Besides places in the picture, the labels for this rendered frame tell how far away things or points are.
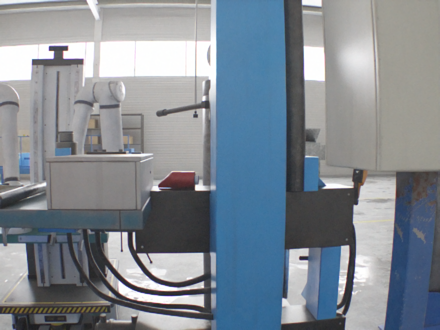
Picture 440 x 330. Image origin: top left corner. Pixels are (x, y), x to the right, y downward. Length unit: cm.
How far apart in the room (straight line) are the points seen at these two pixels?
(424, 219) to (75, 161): 75
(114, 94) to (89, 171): 113
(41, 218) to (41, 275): 162
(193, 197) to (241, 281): 32
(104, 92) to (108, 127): 19
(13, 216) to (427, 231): 90
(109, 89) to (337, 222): 133
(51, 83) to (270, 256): 188
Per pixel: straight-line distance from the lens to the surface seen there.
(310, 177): 114
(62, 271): 255
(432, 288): 242
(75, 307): 223
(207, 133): 139
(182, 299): 171
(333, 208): 125
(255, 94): 93
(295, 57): 114
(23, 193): 111
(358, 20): 59
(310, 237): 124
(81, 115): 203
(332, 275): 132
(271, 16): 99
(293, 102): 111
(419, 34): 58
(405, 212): 66
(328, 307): 136
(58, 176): 92
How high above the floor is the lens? 121
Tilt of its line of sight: 3 degrees down
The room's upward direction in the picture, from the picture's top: straight up
